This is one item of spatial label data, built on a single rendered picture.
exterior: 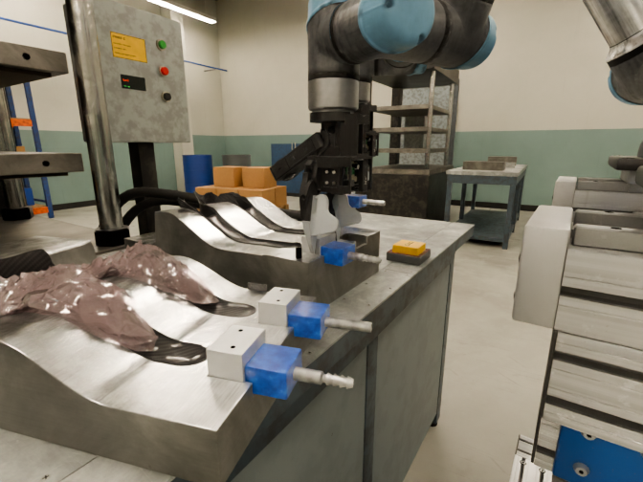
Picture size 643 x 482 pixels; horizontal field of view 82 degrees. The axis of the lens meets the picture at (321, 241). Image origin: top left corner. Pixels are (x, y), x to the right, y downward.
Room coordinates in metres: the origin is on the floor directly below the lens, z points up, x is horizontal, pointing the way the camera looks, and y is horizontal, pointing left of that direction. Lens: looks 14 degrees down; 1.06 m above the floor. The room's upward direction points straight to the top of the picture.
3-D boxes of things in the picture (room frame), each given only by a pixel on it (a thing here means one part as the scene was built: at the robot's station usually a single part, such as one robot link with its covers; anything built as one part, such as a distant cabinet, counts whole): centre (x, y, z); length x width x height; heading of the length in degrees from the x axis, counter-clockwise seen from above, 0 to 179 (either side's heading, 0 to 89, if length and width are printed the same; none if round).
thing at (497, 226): (4.70, -2.14, 0.46); 1.90 x 0.70 x 0.92; 149
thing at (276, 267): (0.77, 0.16, 0.87); 0.50 x 0.26 x 0.14; 57
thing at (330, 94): (0.58, -0.02, 1.13); 0.08 x 0.08 x 0.05
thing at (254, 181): (5.78, 1.24, 0.37); 1.20 x 0.82 x 0.74; 67
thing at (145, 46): (1.33, 0.63, 0.74); 0.30 x 0.22 x 1.47; 147
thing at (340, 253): (0.57, -0.04, 0.89); 0.13 x 0.05 x 0.05; 57
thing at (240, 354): (0.30, 0.03, 0.86); 0.13 x 0.05 x 0.05; 74
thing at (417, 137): (5.26, -1.25, 1.03); 1.54 x 0.94 x 2.06; 149
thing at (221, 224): (0.75, 0.15, 0.92); 0.35 x 0.16 x 0.09; 57
